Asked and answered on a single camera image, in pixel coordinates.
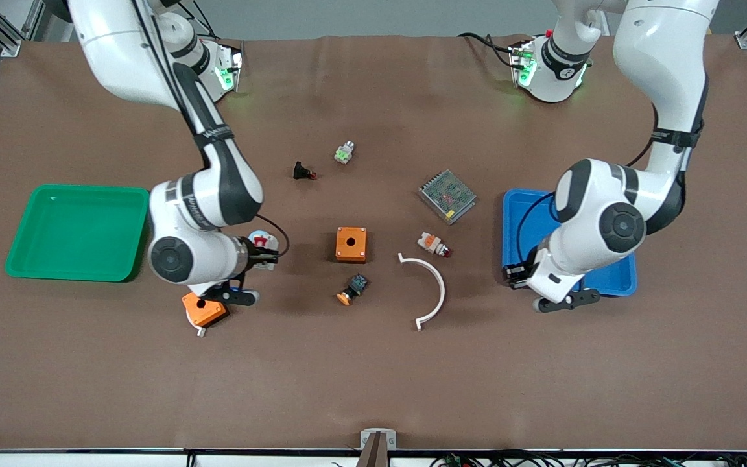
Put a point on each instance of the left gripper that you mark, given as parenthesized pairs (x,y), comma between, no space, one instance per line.
(517,273)

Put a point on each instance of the black red switch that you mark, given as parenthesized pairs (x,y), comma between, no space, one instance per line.
(300,170)

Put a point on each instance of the brown table mat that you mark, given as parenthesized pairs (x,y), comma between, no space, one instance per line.
(373,376)

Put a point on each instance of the grey metal bracket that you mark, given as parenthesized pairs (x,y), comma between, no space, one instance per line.
(367,436)

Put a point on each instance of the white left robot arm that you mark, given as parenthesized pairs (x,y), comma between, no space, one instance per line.
(659,65)

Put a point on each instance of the brown bar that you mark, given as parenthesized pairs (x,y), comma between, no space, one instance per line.
(373,454)

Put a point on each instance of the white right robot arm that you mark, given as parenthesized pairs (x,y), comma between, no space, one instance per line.
(120,58)

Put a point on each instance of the green white push button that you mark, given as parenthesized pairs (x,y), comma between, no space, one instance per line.
(344,153)

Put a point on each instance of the metal mesh power supply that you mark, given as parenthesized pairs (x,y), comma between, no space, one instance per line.
(447,196)

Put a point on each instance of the orange blue push button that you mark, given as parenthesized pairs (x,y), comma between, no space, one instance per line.
(355,285)

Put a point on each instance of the green plastic tray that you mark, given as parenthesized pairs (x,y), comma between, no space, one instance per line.
(75,233)

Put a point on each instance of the white red circuit breaker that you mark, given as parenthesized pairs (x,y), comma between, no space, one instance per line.
(260,240)

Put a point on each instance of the red white push button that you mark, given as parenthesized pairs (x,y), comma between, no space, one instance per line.
(430,243)

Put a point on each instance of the blue plastic tray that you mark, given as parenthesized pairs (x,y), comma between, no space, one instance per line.
(613,279)

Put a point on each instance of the white table edge rail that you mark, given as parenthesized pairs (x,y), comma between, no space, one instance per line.
(88,459)

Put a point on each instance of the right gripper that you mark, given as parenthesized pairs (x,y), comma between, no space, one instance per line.
(253,251)

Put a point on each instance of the orange button box with hole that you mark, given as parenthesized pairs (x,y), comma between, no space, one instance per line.
(208,314)
(351,250)

